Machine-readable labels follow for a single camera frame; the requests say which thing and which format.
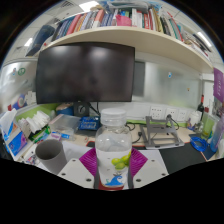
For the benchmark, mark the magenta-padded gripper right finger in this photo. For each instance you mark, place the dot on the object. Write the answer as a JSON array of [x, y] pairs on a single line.
[[150, 173]]

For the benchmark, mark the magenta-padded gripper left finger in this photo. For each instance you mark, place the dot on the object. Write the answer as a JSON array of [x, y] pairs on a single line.
[[75, 175]]

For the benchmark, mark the grey paper cup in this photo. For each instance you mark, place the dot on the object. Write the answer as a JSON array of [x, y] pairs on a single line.
[[51, 155]]

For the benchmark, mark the black desk mat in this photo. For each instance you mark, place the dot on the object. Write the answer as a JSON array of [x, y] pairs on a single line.
[[181, 156]]

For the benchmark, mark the grey metal laptop stand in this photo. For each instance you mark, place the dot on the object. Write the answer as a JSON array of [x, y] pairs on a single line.
[[161, 133]]

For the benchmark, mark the clear plastic drink bottle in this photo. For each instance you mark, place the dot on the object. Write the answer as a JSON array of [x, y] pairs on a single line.
[[112, 146]]

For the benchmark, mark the clear plastic box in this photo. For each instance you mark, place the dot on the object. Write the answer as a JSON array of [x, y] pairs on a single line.
[[65, 125]]

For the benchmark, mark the blue circuit board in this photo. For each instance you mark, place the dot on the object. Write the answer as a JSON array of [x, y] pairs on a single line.
[[89, 123]]

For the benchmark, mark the stack of white paper packets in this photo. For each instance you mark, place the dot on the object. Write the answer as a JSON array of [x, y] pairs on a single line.
[[35, 121]]

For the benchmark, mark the blue tissue box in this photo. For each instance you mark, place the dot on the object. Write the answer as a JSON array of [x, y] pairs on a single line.
[[13, 138]]

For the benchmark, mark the dark wine bottle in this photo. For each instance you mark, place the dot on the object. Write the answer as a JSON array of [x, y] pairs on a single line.
[[200, 106]]

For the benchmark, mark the black computer monitor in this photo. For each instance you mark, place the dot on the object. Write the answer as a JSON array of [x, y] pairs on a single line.
[[85, 71]]

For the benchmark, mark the purple poster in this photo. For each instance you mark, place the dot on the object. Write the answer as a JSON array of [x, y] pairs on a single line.
[[219, 85]]

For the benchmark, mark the white wall socket strip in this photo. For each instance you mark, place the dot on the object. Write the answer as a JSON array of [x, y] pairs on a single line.
[[166, 112]]

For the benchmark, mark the white wall shelf with books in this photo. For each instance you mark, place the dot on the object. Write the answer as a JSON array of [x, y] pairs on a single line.
[[133, 28]]

